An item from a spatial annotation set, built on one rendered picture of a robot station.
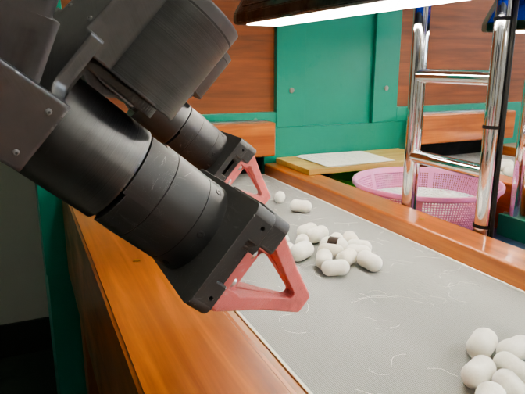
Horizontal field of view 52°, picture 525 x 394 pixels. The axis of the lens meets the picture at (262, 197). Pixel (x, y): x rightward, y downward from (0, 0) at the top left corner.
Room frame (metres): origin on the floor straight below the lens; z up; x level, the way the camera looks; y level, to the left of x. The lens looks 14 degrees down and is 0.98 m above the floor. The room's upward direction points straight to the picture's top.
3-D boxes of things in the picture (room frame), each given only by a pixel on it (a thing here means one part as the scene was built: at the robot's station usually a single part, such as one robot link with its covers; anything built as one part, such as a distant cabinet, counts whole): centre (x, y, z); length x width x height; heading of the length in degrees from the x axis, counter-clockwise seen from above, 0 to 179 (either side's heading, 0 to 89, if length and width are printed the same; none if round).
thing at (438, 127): (1.34, -0.50, 0.83); 0.30 x 0.06 x 0.07; 114
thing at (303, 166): (1.15, -0.21, 0.77); 0.33 x 0.15 x 0.01; 114
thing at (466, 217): (0.95, -0.30, 0.72); 0.27 x 0.27 x 0.10
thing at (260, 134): (1.06, 0.12, 0.83); 0.30 x 0.06 x 0.07; 114
